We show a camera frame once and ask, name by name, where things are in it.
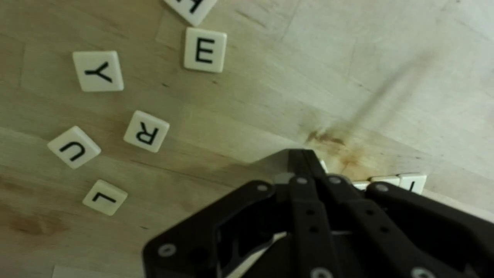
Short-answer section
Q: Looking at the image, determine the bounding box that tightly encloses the letter tile E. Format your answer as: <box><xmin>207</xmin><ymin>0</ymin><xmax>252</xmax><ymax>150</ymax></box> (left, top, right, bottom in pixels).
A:
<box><xmin>184</xmin><ymin>28</ymin><xmax>227</xmax><ymax>73</ymax></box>

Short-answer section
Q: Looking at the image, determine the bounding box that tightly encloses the letter tile L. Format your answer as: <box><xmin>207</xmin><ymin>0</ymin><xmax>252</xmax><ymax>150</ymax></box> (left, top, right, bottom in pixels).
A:
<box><xmin>82</xmin><ymin>180</ymin><xmax>129</xmax><ymax>217</ymax></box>

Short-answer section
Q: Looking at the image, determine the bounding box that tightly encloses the letter tile R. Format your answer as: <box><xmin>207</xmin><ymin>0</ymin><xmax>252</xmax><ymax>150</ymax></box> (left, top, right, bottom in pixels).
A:
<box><xmin>124</xmin><ymin>110</ymin><xmax>170</xmax><ymax>154</ymax></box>

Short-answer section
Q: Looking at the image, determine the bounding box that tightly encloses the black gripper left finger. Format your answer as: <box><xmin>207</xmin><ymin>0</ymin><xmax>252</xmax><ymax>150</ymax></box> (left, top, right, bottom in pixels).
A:
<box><xmin>142</xmin><ymin>150</ymin><xmax>331</xmax><ymax>278</ymax></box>

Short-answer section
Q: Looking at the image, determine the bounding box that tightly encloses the letter tile Y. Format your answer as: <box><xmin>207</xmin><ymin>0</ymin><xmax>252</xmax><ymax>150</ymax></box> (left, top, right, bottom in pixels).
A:
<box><xmin>73</xmin><ymin>52</ymin><xmax>126</xmax><ymax>93</ymax></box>

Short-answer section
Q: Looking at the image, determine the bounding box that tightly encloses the letter tile U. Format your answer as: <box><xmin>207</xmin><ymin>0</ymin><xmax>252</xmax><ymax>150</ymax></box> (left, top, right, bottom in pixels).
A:
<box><xmin>47</xmin><ymin>126</ymin><xmax>102</xmax><ymax>171</ymax></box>

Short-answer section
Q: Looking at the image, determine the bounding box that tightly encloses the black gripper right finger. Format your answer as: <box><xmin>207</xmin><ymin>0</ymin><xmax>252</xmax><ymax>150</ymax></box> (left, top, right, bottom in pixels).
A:
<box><xmin>322</xmin><ymin>175</ymin><xmax>494</xmax><ymax>278</ymax></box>

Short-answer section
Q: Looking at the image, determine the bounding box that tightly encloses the letter tile H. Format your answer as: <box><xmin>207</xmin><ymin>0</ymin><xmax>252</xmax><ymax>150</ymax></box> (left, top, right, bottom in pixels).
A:
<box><xmin>164</xmin><ymin>0</ymin><xmax>218</xmax><ymax>27</ymax></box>

